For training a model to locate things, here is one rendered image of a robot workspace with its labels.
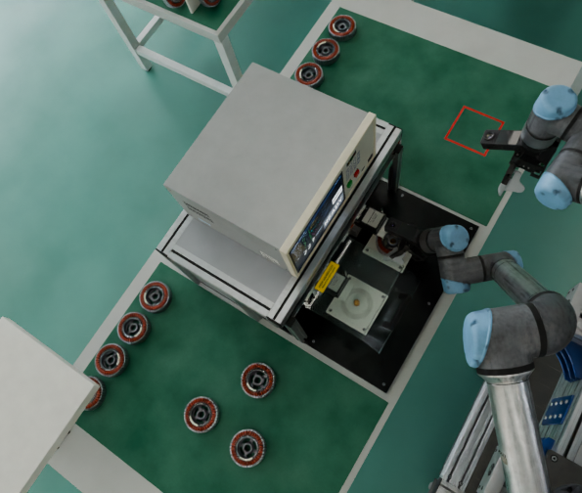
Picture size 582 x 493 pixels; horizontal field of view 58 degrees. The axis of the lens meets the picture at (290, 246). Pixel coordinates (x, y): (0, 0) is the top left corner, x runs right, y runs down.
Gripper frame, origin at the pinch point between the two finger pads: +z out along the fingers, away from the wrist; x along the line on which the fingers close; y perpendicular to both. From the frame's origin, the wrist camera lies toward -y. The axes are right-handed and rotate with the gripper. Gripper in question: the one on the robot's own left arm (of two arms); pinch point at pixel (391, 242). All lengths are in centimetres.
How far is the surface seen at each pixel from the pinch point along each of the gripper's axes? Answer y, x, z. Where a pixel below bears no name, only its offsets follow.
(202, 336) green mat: -32, -60, 24
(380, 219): -10.8, 0.4, -8.6
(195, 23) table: -104, 49, 65
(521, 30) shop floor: 31, 170, 72
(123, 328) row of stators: -55, -72, 34
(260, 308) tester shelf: -31, -45, -19
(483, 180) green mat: 15.9, 37.1, -4.7
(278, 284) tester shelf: -30, -37, -20
